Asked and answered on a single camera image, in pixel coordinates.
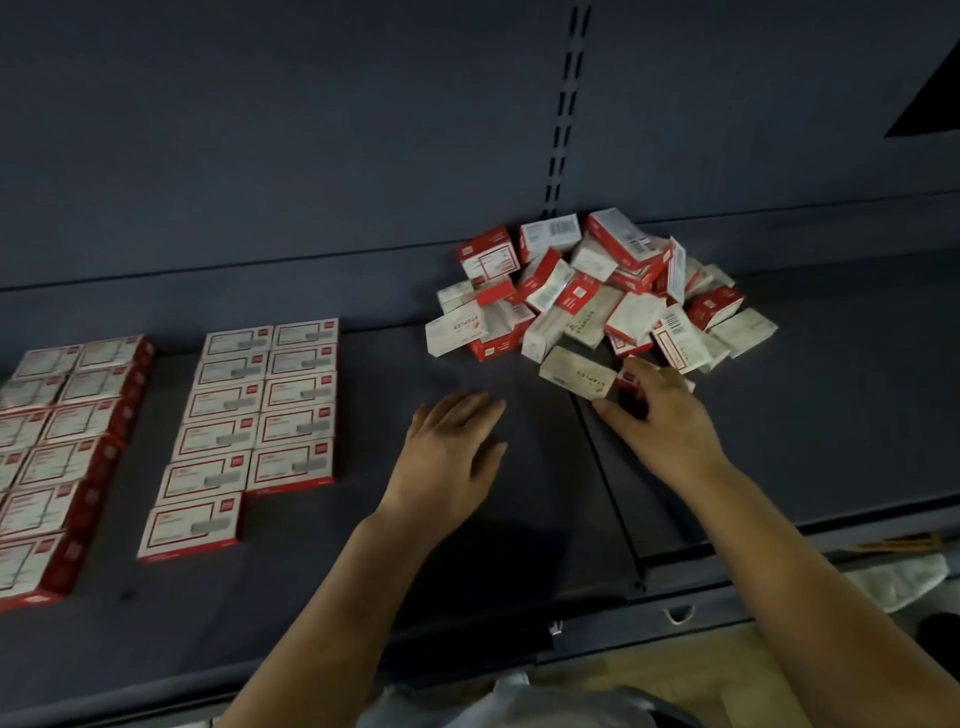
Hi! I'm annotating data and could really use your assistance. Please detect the person's right hand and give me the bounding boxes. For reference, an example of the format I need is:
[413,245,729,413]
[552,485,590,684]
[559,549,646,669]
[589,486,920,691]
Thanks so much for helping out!
[592,355,734,489]

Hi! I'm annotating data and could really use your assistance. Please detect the person's left hand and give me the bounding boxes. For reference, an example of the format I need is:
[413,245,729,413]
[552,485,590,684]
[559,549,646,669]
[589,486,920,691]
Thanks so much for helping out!
[375,390,509,539]

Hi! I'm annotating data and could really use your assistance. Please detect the pile of red white boxes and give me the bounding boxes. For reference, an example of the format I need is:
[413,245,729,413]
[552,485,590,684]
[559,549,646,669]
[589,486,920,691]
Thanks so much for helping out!
[424,207,782,377]

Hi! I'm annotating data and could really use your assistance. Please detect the dark metal shelf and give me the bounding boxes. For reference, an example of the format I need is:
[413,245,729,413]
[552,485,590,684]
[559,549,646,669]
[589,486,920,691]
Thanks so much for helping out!
[0,0,960,728]

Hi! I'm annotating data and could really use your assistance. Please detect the person's right forearm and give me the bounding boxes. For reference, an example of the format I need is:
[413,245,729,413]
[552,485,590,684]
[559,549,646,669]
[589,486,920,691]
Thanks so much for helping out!
[675,457,960,728]

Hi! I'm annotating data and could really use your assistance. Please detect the person's left forearm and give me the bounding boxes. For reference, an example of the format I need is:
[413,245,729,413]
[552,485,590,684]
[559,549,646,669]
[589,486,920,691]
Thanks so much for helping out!
[217,510,459,728]

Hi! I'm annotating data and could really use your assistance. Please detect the person's grey clothing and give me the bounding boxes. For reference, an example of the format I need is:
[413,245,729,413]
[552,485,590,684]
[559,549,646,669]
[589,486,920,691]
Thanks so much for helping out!
[360,675,707,728]

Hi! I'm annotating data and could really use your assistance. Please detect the brown packaged items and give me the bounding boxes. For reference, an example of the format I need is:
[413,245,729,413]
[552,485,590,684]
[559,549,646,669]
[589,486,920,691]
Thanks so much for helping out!
[855,528,960,557]

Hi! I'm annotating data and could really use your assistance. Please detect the clear packaged insoles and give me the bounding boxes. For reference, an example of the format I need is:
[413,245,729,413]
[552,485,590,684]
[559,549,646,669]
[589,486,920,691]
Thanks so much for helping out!
[847,552,950,614]

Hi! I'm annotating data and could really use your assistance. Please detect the black shoe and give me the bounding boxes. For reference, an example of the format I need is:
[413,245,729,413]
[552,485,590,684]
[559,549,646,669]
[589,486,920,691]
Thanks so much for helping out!
[915,612,960,680]

